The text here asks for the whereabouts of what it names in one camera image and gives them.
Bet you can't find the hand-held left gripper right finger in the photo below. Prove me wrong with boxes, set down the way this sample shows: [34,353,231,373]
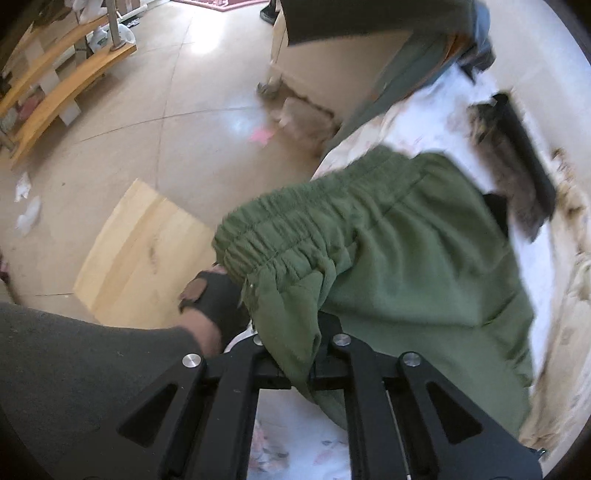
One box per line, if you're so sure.
[311,313,542,480]

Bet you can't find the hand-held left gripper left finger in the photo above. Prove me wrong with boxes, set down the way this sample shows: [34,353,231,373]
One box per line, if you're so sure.
[58,340,293,480]

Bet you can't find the green pants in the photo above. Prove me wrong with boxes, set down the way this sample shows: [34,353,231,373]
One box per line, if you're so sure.
[212,145,537,431]

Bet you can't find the person's right hand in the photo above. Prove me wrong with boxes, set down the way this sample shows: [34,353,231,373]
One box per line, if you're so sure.
[178,263,251,352]

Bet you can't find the light wooden board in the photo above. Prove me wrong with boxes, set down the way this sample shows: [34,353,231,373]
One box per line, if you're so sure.
[74,179,228,325]

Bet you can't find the beige patterned blanket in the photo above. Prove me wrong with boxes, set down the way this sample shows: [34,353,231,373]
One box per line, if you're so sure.
[519,148,591,462]

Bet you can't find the white floral bed sheet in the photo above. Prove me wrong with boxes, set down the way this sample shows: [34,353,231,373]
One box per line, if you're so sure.
[226,60,573,480]

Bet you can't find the black furry garment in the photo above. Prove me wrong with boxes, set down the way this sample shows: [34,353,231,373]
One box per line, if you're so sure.
[466,92,558,244]

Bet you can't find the beige cabinet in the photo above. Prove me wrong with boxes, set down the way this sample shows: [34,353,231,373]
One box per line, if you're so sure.
[270,9,416,136]

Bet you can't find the dark green cloth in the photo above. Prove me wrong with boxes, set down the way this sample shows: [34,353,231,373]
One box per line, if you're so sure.
[281,0,495,137]

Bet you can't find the curved wooden shelf rack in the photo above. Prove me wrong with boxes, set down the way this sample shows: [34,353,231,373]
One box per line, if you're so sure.
[0,14,138,168]

